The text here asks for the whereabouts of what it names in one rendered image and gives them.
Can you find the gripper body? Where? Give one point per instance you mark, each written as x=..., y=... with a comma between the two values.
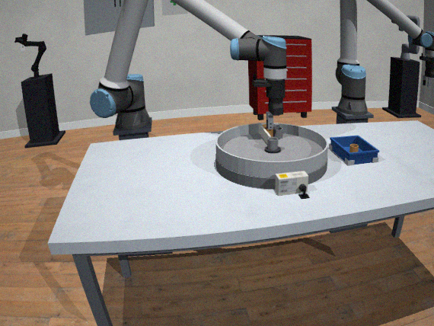
x=275, y=96
x=430, y=64

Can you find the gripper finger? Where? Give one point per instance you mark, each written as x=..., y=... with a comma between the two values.
x=270, y=122

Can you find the steel bushing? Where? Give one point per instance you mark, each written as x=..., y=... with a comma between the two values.
x=272, y=144

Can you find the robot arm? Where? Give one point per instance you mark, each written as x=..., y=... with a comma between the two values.
x=122, y=41
x=349, y=34

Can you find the grey turntable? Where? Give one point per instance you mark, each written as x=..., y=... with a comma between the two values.
x=244, y=149

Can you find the grey corner guide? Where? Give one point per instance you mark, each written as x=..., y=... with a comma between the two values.
x=352, y=162
x=376, y=160

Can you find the blue crate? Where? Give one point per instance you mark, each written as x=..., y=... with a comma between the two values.
x=366, y=156

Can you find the red tool cabinet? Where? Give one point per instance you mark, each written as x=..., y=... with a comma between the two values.
x=298, y=95

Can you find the white control box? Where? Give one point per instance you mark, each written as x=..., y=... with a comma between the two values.
x=288, y=183

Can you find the white table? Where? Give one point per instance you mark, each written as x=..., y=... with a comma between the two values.
x=169, y=197

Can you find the white green sign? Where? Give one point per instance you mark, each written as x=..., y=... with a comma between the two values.
x=168, y=9

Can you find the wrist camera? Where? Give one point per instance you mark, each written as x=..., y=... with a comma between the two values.
x=260, y=83

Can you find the black box pedestal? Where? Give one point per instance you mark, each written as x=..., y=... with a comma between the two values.
x=41, y=112
x=403, y=88

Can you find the grey wall board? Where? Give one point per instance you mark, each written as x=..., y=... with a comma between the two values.
x=91, y=17

